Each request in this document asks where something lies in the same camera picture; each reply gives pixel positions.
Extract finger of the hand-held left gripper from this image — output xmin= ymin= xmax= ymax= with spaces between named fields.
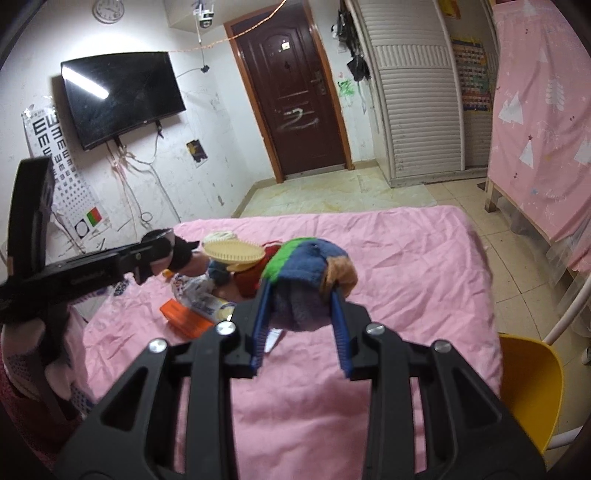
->
xmin=117 ymin=229 xmax=200 ymax=284

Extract black wall television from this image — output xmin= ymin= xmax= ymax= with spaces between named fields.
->
xmin=61 ymin=52 xmax=187 ymax=151

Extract eye chart poster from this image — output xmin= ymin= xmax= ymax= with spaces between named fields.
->
xmin=22 ymin=106 xmax=112 ymax=245

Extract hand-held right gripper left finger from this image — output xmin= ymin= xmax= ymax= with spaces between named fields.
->
xmin=53 ymin=279 xmax=273 ymax=480

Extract wooden bed frame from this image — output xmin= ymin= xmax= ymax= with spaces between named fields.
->
xmin=485 ymin=178 xmax=568 ymax=243

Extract dark brown door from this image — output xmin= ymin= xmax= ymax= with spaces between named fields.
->
xmin=225 ymin=10 xmax=354 ymax=184

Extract multicoloured plush cloth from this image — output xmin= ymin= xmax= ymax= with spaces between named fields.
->
xmin=261 ymin=237 xmax=360 ymax=333

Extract cream round brush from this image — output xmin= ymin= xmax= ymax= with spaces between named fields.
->
xmin=202 ymin=240 xmax=266 ymax=267

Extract white wall cables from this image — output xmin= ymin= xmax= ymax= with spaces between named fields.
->
xmin=108 ymin=138 xmax=183 ymax=228

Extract orange cardboard box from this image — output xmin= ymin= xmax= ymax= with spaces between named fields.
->
xmin=159 ymin=298 xmax=218 ymax=342

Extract colourful grid wall poster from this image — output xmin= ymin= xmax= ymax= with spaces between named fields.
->
xmin=450 ymin=37 xmax=491 ymax=112

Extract pink printed curtain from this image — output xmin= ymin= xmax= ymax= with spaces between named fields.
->
xmin=487 ymin=0 xmax=591 ymax=274

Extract round wall clock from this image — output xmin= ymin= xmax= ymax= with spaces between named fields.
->
xmin=92 ymin=0 xmax=124 ymax=24

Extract black hanging bags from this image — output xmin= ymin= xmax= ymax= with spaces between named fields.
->
xmin=337 ymin=0 xmax=370 ymax=82

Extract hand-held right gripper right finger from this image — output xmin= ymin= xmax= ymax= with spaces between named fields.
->
xmin=330 ymin=287 xmax=548 ymax=480

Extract red cloth item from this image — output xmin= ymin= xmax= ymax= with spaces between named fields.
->
xmin=231 ymin=242 xmax=279 ymax=298

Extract white toothpaste tube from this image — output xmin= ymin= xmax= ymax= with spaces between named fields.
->
xmin=172 ymin=272 xmax=234 ymax=322

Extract white shutter wardrobe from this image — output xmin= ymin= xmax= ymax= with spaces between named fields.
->
xmin=348 ymin=0 xmax=495 ymax=188

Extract orange string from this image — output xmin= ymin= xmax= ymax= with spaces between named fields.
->
xmin=171 ymin=0 xmax=287 ymax=53

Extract yellow plastic chair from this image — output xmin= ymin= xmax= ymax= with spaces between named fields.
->
xmin=499 ymin=335 xmax=565 ymax=455

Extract white security camera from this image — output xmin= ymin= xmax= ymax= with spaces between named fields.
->
xmin=193 ymin=2 xmax=217 ymax=28

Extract pink bed sheet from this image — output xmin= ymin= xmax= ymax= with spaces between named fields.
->
xmin=69 ymin=205 xmax=504 ymax=480

